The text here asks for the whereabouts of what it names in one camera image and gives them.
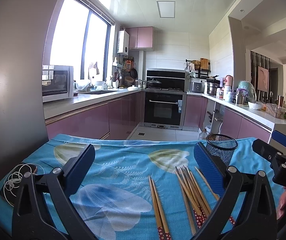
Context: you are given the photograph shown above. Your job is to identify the white microwave oven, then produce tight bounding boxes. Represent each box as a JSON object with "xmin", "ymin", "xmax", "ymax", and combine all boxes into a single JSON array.
[{"xmin": 41, "ymin": 65, "xmax": 74, "ymax": 103}]

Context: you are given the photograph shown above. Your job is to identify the silver rice cooker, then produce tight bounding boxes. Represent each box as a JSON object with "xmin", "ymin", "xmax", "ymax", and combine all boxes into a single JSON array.
[{"xmin": 189, "ymin": 81, "xmax": 205, "ymax": 93}]

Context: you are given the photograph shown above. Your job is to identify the black range hood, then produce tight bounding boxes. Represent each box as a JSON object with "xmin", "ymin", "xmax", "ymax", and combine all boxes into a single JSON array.
[{"xmin": 146, "ymin": 69, "xmax": 186, "ymax": 92}]

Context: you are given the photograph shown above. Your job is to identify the mint green appliance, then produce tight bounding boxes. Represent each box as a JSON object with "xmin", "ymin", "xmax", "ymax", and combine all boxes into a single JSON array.
[{"xmin": 237, "ymin": 81, "xmax": 257, "ymax": 103}]

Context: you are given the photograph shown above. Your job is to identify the white water heater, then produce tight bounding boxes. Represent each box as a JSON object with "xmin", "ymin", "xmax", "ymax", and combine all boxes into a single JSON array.
[{"xmin": 117, "ymin": 30, "xmax": 129, "ymax": 56}]

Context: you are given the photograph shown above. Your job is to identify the bamboo chopstick red end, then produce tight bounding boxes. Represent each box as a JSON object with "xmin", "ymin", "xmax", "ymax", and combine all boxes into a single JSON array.
[{"xmin": 151, "ymin": 178, "xmax": 172, "ymax": 240}]

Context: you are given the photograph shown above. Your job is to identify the kitchen window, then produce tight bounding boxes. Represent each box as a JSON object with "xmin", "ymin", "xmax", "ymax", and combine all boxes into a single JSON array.
[{"xmin": 44, "ymin": 0, "xmax": 112, "ymax": 81}]

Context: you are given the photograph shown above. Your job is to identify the black wok with lid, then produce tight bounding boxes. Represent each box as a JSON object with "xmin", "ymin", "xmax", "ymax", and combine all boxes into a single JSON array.
[{"xmin": 146, "ymin": 79, "xmax": 161, "ymax": 89}]

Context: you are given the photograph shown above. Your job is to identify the pink upper cabinet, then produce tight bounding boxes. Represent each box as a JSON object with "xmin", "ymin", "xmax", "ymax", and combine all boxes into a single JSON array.
[{"xmin": 126, "ymin": 27, "xmax": 154, "ymax": 50}]

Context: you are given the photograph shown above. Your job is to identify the black built-in oven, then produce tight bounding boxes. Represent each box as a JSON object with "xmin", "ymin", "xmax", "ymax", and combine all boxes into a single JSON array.
[{"xmin": 143, "ymin": 91, "xmax": 186, "ymax": 129}]

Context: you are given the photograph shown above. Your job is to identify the black mesh utensil holder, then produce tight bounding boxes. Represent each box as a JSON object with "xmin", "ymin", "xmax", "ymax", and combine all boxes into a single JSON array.
[{"xmin": 206, "ymin": 134, "xmax": 238, "ymax": 166}]

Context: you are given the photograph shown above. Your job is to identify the steel stock pot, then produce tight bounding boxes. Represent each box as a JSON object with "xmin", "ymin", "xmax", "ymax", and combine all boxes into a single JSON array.
[{"xmin": 206, "ymin": 78, "xmax": 220, "ymax": 96}]

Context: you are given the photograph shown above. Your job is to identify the pink thermos jug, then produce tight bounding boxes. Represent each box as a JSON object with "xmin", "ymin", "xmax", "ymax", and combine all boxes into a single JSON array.
[{"xmin": 224, "ymin": 75, "xmax": 233, "ymax": 87}]

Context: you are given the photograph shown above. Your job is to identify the white earphone cable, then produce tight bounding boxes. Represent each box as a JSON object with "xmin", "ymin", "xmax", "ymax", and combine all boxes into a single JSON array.
[{"xmin": 2, "ymin": 163, "xmax": 45, "ymax": 208}]

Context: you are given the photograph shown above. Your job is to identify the dark wooden chopstick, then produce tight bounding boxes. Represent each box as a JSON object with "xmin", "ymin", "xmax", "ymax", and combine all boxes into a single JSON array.
[{"xmin": 176, "ymin": 171, "xmax": 196, "ymax": 236}]

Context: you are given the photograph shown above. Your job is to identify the blue floral tablecloth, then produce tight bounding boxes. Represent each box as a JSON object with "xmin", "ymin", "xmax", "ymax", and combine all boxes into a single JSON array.
[{"xmin": 0, "ymin": 133, "xmax": 286, "ymax": 240}]

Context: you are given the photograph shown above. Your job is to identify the pink lower cabinets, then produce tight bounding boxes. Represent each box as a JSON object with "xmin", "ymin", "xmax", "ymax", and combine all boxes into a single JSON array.
[{"xmin": 46, "ymin": 92, "xmax": 271, "ymax": 142}]

